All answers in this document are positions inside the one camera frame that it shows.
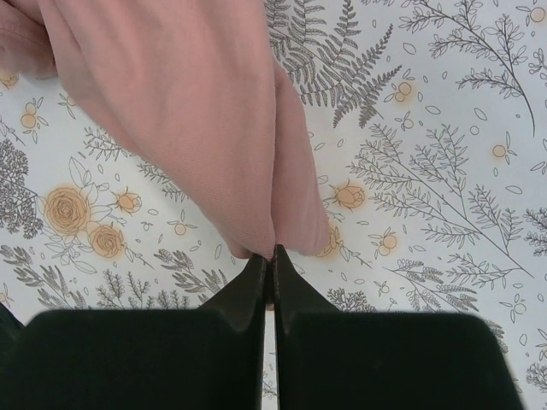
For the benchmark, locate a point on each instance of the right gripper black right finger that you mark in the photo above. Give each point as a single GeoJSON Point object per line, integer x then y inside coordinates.
{"type": "Point", "coordinates": [331, 359]}

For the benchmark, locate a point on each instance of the pink t shirt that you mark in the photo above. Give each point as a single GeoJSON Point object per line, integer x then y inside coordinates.
{"type": "Point", "coordinates": [193, 88]}

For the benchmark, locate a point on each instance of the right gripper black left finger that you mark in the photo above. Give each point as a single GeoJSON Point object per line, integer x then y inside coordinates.
{"type": "Point", "coordinates": [210, 357]}

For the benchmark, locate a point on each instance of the floral patterned table cloth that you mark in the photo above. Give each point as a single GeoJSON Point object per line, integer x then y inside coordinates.
{"type": "Point", "coordinates": [428, 124]}

